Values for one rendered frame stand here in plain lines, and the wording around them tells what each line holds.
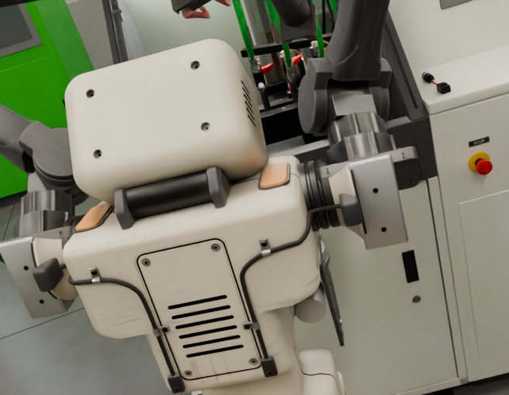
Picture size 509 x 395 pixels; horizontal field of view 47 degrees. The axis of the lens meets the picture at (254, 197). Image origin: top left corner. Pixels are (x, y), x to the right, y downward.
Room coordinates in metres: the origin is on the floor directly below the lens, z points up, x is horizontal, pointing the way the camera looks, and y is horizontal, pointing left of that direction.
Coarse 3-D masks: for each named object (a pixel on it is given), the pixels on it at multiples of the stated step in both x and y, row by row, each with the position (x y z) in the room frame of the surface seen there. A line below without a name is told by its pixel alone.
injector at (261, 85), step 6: (252, 72) 1.49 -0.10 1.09; (258, 72) 1.48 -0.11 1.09; (258, 78) 1.48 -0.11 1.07; (264, 78) 1.49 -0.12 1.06; (258, 84) 1.48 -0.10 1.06; (264, 84) 1.48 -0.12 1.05; (258, 90) 1.49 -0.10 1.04; (264, 90) 1.48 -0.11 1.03; (264, 96) 1.48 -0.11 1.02; (264, 102) 1.48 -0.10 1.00; (264, 108) 1.49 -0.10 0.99; (270, 108) 1.49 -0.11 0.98
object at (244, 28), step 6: (234, 0) 1.33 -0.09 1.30; (234, 6) 1.33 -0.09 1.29; (240, 6) 1.32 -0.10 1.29; (240, 12) 1.32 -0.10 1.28; (240, 18) 1.31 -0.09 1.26; (240, 24) 1.31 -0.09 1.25; (246, 24) 1.69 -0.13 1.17; (246, 30) 1.31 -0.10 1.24; (246, 36) 1.31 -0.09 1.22; (246, 42) 1.32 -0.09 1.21; (246, 48) 1.33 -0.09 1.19; (252, 48) 1.33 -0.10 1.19; (252, 54) 1.34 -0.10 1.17
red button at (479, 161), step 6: (474, 156) 1.19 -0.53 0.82; (480, 156) 1.19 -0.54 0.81; (486, 156) 1.19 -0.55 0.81; (468, 162) 1.20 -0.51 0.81; (474, 162) 1.19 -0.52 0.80; (480, 162) 1.16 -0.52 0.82; (486, 162) 1.16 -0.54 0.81; (474, 168) 1.19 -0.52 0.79; (480, 168) 1.16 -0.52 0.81; (486, 168) 1.16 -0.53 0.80; (492, 168) 1.16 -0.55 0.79; (480, 174) 1.16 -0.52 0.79; (486, 174) 1.16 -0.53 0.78
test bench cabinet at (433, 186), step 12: (432, 180) 1.21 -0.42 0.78; (432, 192) 1.21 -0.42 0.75; (432, 204) 1.21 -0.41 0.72; (432, 216) 1.22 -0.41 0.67; (444, 228) 1.20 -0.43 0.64; (444, 240) 1.20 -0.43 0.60; (444, 252) 1.21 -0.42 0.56; (444, 264) 1.21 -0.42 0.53; (444, 276) 1.21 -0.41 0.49; (444, 288) 1.21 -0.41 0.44; (456, 312) 1.20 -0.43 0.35; (456, 324) 1.20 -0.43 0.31; (456, 336) 1.21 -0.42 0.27; (456, 348) 1.21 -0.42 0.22; (456, 360) 1.21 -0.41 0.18; (456, 372) 1.22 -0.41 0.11; (432, 384) 1.22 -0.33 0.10; (444, 384) 1.21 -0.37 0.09; (456, 384) 1.21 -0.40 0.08
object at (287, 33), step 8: (304, 0) 1.09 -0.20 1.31; (296, 8) 1.07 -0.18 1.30; (304, 8) 1.09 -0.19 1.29; (312, 8) 1.12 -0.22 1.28; (280, 16) 1.11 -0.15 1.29; (288, 16) 1.09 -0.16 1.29; (296, 16) 1.09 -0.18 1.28; (304, 16) 1.10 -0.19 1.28; (312, 16) 1.11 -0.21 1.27; (280, 24) 1.13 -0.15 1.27; (288, 24) 1.11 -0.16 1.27; (296, 24) 1.11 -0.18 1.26; (304, 24) 1.11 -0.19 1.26; (312, 24) 1.10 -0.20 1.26; (288, 32) 1.11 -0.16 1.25; (296, 32) 1.10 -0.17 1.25; (304, 32) 1.10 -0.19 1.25; (312, 32) 1.09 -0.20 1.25; (288, 40) 1.10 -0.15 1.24
